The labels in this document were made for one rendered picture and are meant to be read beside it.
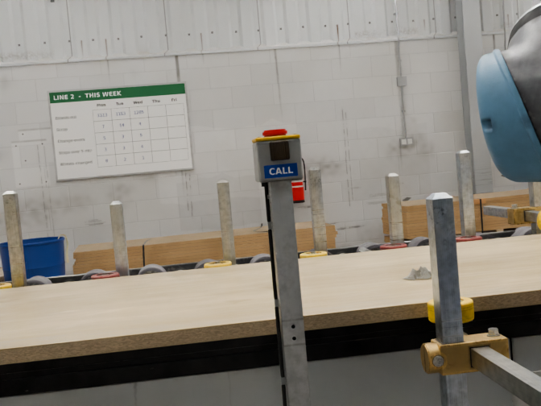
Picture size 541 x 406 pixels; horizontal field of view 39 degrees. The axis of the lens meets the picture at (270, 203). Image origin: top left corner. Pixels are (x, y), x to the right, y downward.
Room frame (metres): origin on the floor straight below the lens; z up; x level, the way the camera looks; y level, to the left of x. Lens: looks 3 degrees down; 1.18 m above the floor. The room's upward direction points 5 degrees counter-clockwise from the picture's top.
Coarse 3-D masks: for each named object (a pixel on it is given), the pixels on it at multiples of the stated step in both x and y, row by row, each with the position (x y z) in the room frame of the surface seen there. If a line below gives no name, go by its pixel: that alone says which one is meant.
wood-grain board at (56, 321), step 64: (320, 256) 2.18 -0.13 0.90; (384, 256) 2.06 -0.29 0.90; (512, 256) 1.86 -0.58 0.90; (0, 320) 1.60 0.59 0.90; (64, 320) 1.54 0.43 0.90; (128, 320) 1.48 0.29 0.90; (192, 320) 1.42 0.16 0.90; (256, 320) 1.37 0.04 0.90; (320, 320) 1.37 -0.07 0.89; (384, 320) 1.39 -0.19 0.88
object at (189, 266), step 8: (496, 232) 2.92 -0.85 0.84; (504, 232) 2.92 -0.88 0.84; (512, 232) 2.93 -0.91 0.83; (336, 248) 2.86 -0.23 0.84; (344, 248) 2.86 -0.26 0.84; (352, 248) 2.86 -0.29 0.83; (176, 264) 2.79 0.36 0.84; (184, 264) 2.79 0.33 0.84; (192, 264) 2.80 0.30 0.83; (136, 272) 2.77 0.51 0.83; (56, 280) 2.74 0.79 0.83; (64, 280) 2.75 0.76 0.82
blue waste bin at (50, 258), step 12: (24, 240) 6.73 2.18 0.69; (36, 240) 6.76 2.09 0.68; (48, 240) 6.76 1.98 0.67; (60, 240) 6.44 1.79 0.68; (0, 252) 6.38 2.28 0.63; (24, 252) 6.25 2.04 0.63; (36, 252) 6.27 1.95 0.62; (48, 252) 6.33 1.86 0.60; (60, 252) 6.45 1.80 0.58; (36, 264) 6.27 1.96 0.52; (48, 264) 6.32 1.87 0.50; (60, 264) 6.44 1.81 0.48; (48, 276) 6.32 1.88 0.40
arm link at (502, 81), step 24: (528, 24) 0.65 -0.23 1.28; (528, 48) 0.63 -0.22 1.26; (480, 72) 0.64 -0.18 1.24; (504, 72) 0.62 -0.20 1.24; (528, 72) 0.61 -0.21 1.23; (480, 96) 0.63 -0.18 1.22; (504, 96) 0.62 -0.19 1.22; (528, 96) 0.61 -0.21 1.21; (504, 120) 0.62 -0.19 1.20; (528, 120) 0.60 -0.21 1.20; (504, 144) 0.62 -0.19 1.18; (528, 144) 0.61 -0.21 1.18; (504, 168) 0.64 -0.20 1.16; (528, 168) 0.63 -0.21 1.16
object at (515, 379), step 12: (480, 348) 1.22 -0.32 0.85; (480, 360) 1.19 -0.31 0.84; (492, 360) 1.15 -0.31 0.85; (504, 360) 1.14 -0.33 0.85; (492, 372) 1.15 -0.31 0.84; (504, 372) 1.10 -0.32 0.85; (516, 372) 1.08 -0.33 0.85; (528, 372) 1.07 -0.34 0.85; (504, 384) 1.10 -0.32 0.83; (516, 384) 1.06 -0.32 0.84; (528, 384) 1.02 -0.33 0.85; (540, 384) 1.01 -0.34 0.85; (528, 396) 1.02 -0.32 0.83; (540, 396) 0.99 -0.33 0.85
